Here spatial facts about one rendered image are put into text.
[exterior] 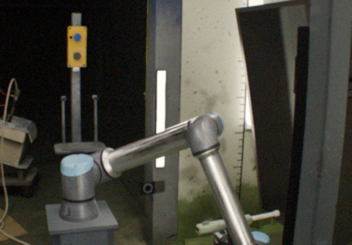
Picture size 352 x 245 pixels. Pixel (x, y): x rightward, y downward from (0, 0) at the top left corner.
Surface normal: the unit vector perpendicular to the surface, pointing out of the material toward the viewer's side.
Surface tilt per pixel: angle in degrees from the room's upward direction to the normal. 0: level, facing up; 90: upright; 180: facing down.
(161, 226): 90
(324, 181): 90
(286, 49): 91
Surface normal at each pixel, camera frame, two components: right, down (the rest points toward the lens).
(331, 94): 0.36, 0.15
